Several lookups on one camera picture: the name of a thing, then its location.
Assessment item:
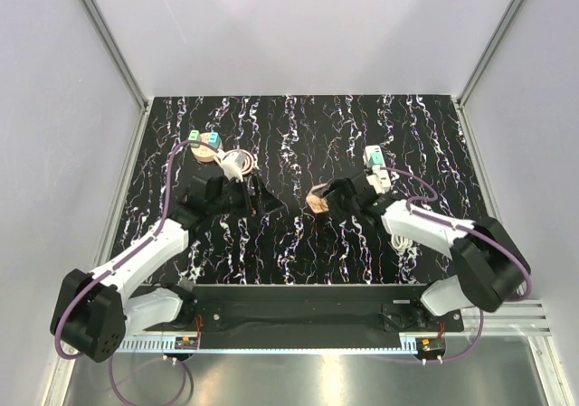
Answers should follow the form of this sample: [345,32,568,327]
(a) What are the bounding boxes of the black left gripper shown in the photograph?
[209,174,282,218]

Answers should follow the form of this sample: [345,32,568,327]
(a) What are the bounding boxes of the beige cube adapter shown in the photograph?
[306,184,329,214]

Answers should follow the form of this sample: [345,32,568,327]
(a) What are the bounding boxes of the light blue plug adapter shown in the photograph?
[368,150,384,169]

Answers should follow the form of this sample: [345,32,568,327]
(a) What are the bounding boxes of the teal plug adapter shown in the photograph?
[208,131,222,149]

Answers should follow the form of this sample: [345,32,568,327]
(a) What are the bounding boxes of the green white plug adapter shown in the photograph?
[188,129,201,147]

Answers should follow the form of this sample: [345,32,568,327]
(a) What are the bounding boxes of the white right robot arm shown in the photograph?
[318,171,532,331]

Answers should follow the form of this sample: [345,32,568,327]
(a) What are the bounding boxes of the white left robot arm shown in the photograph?
[50,174,283,363]

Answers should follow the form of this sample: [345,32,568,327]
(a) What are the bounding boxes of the pink round power strip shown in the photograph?
[190,132,223,165]

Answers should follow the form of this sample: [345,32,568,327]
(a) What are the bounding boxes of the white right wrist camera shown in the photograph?
[366,167,392,194]

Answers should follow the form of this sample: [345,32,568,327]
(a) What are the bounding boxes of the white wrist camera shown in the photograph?
[366,167,392,194]
[219,149,255,182]

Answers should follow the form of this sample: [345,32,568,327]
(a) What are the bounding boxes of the pink coiled power cable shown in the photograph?
[223,149,257,176]

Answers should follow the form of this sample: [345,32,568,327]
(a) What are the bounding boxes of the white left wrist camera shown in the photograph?
[219,149,255,182]

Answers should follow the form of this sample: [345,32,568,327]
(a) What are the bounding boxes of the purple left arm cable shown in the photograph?
[53,139,227,405]

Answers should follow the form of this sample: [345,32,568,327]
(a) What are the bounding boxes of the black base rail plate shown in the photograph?
[143,282,465,335]

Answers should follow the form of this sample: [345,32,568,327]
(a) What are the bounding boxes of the aluminium frame rail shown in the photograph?
[58,299,551,355]

